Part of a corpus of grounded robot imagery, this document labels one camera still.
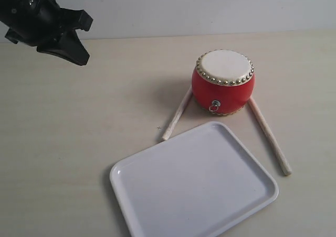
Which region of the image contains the wooden drumstick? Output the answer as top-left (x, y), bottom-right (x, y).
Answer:
top-left (248, 97), bottom-right (292, 176)
top-left (162, 86), bottom-right (193, 141)

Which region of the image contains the small red drum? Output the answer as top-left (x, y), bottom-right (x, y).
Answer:
top-left (191, 49), bottom-right (255, 115)

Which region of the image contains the white rectangular plastic tray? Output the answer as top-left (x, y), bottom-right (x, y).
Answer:
top-left (110, 121), bottom-right (279, 236)

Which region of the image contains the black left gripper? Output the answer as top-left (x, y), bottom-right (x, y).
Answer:
top-left (1, 0), bottom-right (93, 66)

